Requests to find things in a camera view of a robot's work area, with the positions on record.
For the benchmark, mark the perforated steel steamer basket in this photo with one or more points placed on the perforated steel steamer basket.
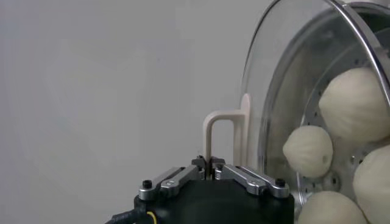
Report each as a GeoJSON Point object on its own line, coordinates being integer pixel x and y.
{"type": "Point", "coordinates": [304, 61]}

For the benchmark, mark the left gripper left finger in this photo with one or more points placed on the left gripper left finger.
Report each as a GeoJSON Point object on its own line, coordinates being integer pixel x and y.
{"type": "Point", "coordinates": [170, 182]}

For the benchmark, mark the white steamed baozi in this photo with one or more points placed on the white steamed baozi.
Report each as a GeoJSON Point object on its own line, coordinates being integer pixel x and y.
{"type": "Point", "coordinates": [307, 150]}
{"type": "Point", "coordinates": [356, 103]}
{"type": "Point", "coordinates": [330, 210]}
{"type": "Point", "coordinates": [374, 182]}

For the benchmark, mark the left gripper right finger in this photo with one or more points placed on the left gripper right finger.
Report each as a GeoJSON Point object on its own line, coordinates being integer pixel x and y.
{"type": "Point", "coordinates": [250, 182]}

